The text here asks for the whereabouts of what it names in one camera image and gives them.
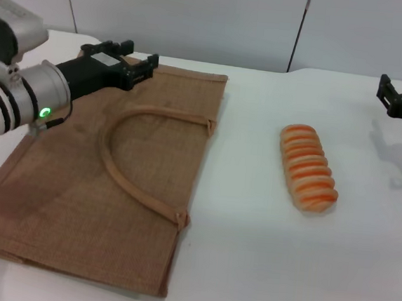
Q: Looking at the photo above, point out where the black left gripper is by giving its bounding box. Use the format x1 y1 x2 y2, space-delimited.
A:
51 32 162 108

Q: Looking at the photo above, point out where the orange striped bread loaf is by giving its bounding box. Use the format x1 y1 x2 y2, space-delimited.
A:
274 122 346 215

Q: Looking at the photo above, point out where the brown woven handbag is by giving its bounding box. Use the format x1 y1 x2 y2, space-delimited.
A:
0 41 232 293

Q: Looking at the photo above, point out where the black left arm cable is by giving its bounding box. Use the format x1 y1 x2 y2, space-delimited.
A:
28 95 74 140

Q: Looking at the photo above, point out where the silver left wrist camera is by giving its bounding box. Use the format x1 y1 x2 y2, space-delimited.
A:
0 0 53 73

